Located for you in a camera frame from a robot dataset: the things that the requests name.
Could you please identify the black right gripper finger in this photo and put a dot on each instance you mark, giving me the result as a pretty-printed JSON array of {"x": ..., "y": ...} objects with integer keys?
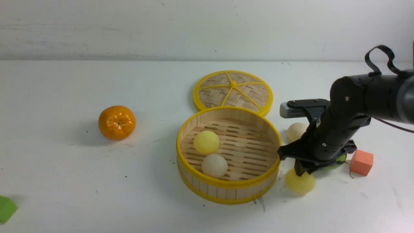
[{"x": 302, "y": 167}]

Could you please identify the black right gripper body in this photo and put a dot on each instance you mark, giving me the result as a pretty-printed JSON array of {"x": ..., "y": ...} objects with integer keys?
[{"x": 325, "y": 140}]

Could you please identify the yellow bun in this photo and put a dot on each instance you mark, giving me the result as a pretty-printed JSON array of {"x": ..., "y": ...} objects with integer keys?
[
  {"x": 299, "y": 184},
  {"x": 206, "y": 142}
]

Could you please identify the white bun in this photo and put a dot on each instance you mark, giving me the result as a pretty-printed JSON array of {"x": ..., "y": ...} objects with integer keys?
[
  {"x": 295, "y": 131},
  {"x": 214, "y": 166}
]

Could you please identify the white bun front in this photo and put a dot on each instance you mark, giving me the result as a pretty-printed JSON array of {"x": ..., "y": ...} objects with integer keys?
[{"x": 214, "y": 166}]

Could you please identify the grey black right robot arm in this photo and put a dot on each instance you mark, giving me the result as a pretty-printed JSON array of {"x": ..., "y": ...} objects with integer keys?
[{"x": 354, "y": 101}]

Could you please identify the bamboo steamer tray yellow rim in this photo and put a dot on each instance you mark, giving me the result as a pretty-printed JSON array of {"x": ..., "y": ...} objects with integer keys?
[{"x": 247, "y": 141}]

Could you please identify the woven bamboo steamer lid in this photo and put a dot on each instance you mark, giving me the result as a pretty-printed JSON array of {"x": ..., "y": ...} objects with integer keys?
[{"x": 233, "y": 88}]

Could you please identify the green toy watermelon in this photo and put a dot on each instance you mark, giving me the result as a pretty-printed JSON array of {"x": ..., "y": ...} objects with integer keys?
[{"x": 339, "y": 161}]

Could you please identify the orange foam cube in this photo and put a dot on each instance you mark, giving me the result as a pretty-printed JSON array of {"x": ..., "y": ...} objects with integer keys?
[{"x": 361, "y": 162}]

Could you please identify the orange toy tangerine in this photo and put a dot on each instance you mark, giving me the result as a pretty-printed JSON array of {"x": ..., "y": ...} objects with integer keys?
[{"x": 116, "y": 122}]

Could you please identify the green foam block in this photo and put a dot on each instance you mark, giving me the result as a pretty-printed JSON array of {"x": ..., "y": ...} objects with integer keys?
[{"x": 7, "y": 209}]

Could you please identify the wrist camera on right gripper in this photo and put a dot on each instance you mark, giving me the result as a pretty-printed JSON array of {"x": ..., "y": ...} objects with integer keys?
[{"x": 311, "y": 109}]

